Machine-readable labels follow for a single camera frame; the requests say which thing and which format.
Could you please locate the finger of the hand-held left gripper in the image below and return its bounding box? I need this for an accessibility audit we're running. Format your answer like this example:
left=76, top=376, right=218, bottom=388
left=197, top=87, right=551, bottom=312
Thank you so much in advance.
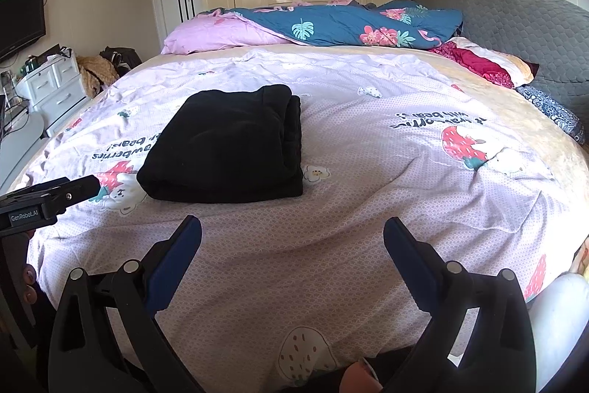
left=28, top=175, right=102, bottom=210

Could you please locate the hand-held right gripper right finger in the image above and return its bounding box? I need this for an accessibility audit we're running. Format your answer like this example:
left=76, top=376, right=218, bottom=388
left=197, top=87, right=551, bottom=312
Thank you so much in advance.
left=383, top=217, right=537, bottom=393

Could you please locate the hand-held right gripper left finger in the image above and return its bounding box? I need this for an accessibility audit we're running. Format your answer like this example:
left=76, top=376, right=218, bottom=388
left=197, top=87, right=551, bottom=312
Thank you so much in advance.
left=48, top=215, right=205, bottom=393

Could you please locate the black long-sleeved shirt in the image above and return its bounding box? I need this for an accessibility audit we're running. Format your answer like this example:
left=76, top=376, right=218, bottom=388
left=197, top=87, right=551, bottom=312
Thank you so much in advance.
left=137, top=84, right=304, bottom=204

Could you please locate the tan clothes pile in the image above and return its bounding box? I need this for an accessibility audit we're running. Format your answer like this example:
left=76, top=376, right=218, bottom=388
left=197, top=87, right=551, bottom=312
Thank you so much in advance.
left=76, top=56, right=118, bottom=97

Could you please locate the person's left hand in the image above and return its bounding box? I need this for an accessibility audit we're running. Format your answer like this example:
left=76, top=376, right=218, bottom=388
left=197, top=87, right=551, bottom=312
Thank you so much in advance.
left=22, top=263, right=39, bottom=305

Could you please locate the grey chair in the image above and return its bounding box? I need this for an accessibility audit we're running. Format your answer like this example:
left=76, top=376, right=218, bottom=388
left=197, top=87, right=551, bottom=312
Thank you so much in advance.
left=0, top=112, right=47, bottom=191

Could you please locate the lilac strawberry print quilt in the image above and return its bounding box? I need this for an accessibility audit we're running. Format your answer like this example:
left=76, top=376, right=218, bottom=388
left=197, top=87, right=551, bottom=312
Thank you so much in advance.
left=28, top=48, right=589, bottom=382

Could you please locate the white drawer cabinet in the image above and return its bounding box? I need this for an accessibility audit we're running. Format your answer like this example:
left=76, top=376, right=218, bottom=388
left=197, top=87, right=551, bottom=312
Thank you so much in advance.
left=16, top=52, right=90, bottom=131

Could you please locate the dark bag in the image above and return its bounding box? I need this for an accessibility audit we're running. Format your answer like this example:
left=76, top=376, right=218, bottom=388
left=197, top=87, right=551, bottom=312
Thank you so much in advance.
left=100, top=47, right=143, bottom=76

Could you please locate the person's pale trouser leg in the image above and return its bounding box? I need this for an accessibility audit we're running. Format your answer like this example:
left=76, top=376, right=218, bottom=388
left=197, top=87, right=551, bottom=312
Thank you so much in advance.
left=528, top=273, right=589, bottom=393

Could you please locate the black television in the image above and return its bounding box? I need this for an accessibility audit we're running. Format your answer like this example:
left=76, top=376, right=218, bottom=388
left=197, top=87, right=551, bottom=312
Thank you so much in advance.
left=0, top=0, right=47, bottom=62

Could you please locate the pink duvet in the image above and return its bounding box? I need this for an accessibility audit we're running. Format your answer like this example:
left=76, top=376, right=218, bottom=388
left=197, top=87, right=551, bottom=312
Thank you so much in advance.
left=161, top=8, right=295, bottom=55

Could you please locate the blue patterned pillow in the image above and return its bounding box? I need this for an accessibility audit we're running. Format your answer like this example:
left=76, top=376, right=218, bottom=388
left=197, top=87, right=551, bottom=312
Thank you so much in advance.
left=515, top=85, right=587, bottom=143

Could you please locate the red patterned pillow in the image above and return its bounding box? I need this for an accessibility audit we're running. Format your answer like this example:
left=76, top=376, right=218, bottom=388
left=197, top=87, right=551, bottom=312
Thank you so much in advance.
left=428, top=36, right=539, bottom=89

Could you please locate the blue floral duvet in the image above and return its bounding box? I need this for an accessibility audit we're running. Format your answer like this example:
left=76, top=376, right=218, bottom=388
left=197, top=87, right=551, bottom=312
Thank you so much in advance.
left=209, top=0, right=463, bottom=49

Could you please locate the grey quilted headboard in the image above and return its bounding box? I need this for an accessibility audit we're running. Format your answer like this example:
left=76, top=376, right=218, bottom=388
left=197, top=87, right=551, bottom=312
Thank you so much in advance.
left=414, top=0, right=589, bottom=145

